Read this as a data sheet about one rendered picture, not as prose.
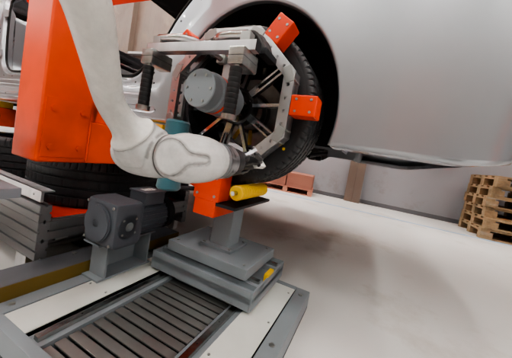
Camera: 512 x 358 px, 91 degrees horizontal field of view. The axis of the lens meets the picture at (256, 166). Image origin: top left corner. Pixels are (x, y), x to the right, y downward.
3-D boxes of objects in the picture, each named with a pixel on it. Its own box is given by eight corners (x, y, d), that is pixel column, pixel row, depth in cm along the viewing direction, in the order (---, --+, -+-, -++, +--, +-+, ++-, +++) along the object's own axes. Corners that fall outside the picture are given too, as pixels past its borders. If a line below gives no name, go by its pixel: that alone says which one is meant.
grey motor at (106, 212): (183, 258, 127) (193, 190, 125) (102, 295, 89) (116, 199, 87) (157, 247, 134) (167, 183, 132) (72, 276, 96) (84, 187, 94)
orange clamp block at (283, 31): (283, 53, 93) (300, 33, 91) (276, 43, 86) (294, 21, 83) (270, 43, 95) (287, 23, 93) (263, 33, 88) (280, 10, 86)
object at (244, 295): (281, 277, 123) (284, 258, 123) (248, 316, 91) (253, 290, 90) (200, 246, 144) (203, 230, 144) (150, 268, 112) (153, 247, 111)
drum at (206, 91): (243, 122, 98) (249, 86, 98) (212, 110, 79) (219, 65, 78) (214, 119, 104) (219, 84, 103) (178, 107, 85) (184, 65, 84)
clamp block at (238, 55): (256, 75, 75) (259, 57, 75) (241, 63, 67) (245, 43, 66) (241, 75, 77) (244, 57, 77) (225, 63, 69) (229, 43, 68)
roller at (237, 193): (268, 196, 116) (270, 183, 116) (238, 203, 89) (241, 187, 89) (257, 193, 119) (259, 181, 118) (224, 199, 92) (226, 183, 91)
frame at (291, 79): (282, 183, 91) (308, 31, 88) (276, 183, 85) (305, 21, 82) (170, 158, 114) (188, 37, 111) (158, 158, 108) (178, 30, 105)
